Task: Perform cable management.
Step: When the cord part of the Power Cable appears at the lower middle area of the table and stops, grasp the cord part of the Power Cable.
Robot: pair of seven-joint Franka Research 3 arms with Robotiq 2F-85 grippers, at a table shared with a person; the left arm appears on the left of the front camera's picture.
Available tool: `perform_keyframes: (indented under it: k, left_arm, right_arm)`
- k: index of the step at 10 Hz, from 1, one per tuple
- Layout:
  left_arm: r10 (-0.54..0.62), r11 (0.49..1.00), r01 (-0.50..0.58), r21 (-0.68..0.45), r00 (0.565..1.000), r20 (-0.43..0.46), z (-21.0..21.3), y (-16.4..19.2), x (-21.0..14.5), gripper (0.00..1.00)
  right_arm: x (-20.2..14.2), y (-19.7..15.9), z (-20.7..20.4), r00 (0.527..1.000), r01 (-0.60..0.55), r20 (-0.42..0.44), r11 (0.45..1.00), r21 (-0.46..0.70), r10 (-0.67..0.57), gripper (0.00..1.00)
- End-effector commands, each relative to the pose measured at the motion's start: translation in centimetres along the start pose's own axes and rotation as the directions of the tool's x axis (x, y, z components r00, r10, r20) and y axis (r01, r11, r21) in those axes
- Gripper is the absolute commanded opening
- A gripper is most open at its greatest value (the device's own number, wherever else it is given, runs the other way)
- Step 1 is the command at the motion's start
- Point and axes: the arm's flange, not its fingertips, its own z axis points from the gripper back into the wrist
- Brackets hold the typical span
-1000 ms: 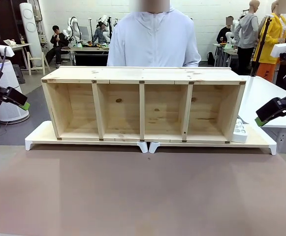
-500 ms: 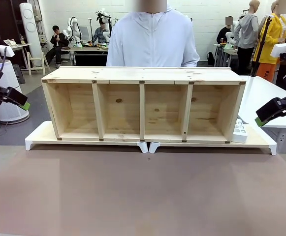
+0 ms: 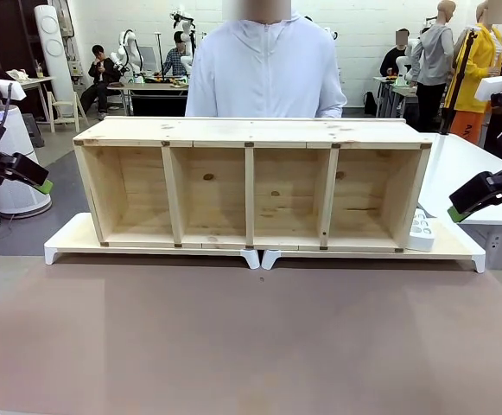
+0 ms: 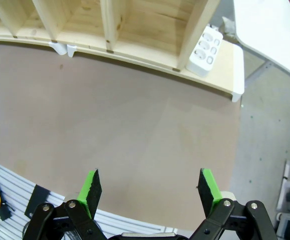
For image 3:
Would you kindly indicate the person in black sweater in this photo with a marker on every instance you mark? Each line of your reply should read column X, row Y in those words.
column 395, row 60

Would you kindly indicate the white side table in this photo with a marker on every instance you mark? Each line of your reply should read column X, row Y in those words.
column 453, row 173

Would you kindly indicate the wooden riser with white legs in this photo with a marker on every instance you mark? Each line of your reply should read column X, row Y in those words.
column 449, row 246
column 78, row 238

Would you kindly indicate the mannequin in grey hoodie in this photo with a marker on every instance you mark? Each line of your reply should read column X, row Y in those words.
column 434, row 52

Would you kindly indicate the seated person in plaid shirt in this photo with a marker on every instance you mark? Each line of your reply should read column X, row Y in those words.
column 175, row 58

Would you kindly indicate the brown background work table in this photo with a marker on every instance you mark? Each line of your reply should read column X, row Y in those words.
column 147, row 87

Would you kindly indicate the mannequin in yellow jacket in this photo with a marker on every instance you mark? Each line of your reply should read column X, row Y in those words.
column 479, row 65

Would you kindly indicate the black tripod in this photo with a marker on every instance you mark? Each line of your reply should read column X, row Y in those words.
column 460, row 78

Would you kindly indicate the wooden step stool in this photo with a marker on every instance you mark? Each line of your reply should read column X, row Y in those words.
column 62, row 110

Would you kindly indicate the wooden four-compartment shelf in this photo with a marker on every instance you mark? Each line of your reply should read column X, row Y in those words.
column 216, row 129

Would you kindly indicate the white standing air conditioner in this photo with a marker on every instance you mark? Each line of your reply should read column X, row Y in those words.
column 52, row 52

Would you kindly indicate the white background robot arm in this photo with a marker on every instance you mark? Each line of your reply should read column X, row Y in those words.
column 186, row 26
column 129, row 49

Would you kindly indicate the white cylindrical air purifier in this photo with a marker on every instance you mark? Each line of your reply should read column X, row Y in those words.
column 17, row 194

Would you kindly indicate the seated person in black jacket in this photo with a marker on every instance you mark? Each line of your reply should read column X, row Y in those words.
column 101, row 73

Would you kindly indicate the grey plastic stool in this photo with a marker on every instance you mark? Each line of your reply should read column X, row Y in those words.
column 32, row 129

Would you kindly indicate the white power strip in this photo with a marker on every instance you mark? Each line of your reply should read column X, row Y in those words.
column 421, row 235

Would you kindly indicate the person in white hoodie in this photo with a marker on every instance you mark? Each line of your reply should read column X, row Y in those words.
column 263, row 65

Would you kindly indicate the wooden background desk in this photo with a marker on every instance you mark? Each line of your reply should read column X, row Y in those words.
column 34, row 81

